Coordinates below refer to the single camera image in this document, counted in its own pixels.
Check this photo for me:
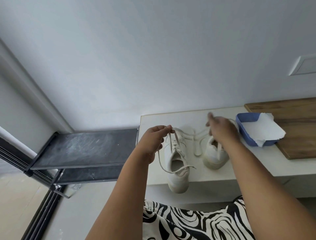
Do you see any person's left hand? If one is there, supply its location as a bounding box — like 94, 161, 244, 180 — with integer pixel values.
136, 125, 173, 165

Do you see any person's right hand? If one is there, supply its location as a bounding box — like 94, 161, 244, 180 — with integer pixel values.
206, 112, 240, 149

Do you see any round cream shoelace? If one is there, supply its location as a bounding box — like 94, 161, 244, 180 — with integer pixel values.
157, 127, 197, 174

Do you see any person's left forearm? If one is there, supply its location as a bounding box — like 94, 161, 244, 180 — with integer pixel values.
85, 146, 154, 240

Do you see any person's right forearm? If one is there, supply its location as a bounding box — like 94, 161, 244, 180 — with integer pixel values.
221, 138, 316, 240

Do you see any white laced sneaker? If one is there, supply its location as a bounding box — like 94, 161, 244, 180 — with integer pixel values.
163, 128, 191, 194

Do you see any blue plastic tray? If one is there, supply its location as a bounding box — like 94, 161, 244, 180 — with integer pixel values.
236, 112, 281, 148

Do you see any white unlaced sneaker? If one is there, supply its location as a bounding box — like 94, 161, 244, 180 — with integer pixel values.
202, 135, 230, 171

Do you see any white torn paper sheet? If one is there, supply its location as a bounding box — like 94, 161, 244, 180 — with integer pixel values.
244, 113, 286, 148

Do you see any black shoe rack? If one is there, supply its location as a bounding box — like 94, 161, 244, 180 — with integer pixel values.
24, 127, 140, 199

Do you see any brown wooden board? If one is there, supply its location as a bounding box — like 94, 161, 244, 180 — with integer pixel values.
244, 97, 316, 161

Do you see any black and white patterned dress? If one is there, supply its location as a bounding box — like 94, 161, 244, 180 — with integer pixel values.
142, 196, 256, 240

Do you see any white wall switch plate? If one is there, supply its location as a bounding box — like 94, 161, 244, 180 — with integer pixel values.
289, 55, 316, 76

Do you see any black sliding door frame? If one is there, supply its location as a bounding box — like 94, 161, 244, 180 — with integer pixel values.
0, 126, 65, 240

